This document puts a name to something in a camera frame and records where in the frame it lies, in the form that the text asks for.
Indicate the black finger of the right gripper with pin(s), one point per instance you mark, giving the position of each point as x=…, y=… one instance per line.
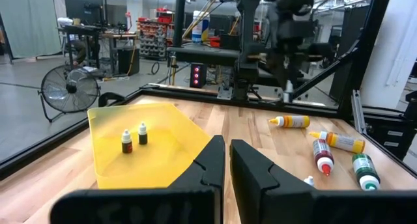
x=299, y=71
x=277, y=71

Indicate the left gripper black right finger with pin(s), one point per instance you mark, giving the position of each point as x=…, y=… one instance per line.
x=267, y=201

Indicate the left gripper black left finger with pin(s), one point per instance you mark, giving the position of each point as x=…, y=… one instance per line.
x=195, y=204

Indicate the large yellow food colouring bottle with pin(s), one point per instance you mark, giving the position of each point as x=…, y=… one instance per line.
x=342, y=142
x=293, y=121

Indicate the large red food colouring bottle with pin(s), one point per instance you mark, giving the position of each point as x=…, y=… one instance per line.
x=322, y=152

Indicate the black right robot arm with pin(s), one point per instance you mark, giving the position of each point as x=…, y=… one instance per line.
x=248, y=28

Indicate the large green food colouring bottle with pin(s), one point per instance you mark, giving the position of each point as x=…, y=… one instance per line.
x=363, y=167

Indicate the yellow translucent plastic bin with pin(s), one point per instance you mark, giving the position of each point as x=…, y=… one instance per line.
x=163, y=159

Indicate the silver aluminium extrusion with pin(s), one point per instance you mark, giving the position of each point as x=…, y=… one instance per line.
x=358, y=113

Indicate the white blue yellow canister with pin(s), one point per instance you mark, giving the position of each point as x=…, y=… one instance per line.
x=199, y=25

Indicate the red parts drawer rack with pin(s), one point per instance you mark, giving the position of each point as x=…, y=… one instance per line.
x=153, y=38

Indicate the black computer tower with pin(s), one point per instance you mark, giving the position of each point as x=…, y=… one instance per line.
x=128, y=61

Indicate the wooden top desk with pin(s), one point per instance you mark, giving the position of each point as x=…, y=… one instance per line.
x=117, y=36

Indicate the black floor fan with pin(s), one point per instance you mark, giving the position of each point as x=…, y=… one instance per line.
x=70, y=88

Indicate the black monitor desk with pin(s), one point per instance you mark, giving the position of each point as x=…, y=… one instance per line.
x=81, y=30

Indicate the black computer monitor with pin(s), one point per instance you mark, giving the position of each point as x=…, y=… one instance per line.
x=83, y=6

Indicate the grey-green curtain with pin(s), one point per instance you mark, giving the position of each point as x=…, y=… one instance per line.
x=29, y=22

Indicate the silver arm base bracket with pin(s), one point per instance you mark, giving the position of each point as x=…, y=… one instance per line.
x=224, y=93

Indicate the black aluminium rig frame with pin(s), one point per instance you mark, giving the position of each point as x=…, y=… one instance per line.
x=365, y=54

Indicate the black slotted camera bracket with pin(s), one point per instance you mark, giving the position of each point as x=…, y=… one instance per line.
x=391, y=139

